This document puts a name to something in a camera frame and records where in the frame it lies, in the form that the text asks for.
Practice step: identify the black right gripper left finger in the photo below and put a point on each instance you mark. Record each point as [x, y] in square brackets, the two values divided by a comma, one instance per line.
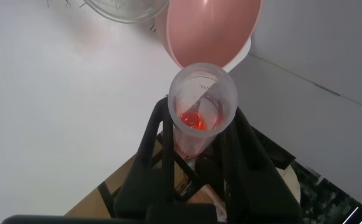
[143, 180]

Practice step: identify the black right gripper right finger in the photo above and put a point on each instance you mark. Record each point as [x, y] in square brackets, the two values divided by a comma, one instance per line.
[255, 186]

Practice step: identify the pink bowl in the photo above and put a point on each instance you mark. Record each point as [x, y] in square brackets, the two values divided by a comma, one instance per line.
[212, 31]

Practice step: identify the clear glass beaker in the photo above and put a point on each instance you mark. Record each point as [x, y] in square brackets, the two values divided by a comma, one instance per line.
[127, 9]

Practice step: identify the test tube with red pigment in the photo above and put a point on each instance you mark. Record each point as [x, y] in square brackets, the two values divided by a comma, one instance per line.
[199, 93]

